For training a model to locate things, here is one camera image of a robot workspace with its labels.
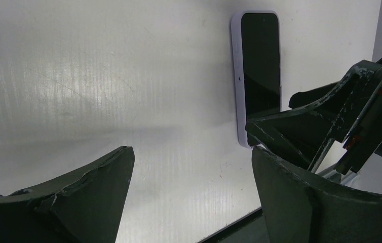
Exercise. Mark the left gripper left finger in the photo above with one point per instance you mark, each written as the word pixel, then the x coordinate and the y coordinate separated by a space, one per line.
pixel 84 205

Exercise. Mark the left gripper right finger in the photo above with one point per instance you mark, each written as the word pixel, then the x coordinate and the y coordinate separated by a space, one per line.
pixel 300 206

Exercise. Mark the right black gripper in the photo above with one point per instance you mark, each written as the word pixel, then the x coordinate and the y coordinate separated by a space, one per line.
pixel 348 111

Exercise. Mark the black phone purple frame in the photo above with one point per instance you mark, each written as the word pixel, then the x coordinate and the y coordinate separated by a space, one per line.
pixel 261 63

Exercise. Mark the lavender phone case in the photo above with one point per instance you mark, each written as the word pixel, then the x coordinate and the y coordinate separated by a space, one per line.
pixel 244 138

